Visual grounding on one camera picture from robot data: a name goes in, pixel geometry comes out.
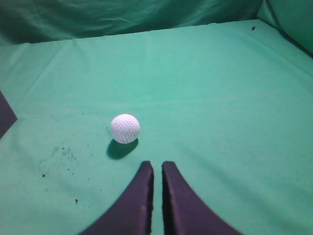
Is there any green cloth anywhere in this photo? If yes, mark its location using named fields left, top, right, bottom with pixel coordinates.
left=0, top=0, right=313, bottom=235

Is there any black cube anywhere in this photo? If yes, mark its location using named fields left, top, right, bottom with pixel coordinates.
left=0, top=92, right=18, bottom=138

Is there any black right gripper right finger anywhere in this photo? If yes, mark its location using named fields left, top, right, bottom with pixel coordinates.
left=162, top=161, right=240, bottom=235

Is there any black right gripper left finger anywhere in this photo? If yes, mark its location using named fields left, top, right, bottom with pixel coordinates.
left=81, top=161, right=154, bottom=235

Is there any white golf ball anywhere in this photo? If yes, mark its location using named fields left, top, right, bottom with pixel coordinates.
left=110, top=114, right=140, bottom=144

